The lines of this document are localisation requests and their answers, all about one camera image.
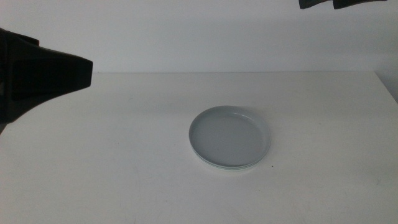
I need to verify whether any white shallow bowl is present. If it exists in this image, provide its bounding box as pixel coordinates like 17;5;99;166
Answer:
194;152;266;172

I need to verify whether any grey shallow bowl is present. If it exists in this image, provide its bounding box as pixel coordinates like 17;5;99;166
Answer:
188;105;272;168

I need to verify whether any pale green shallow bowl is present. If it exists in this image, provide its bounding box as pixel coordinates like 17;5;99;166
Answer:
190;146;269;170

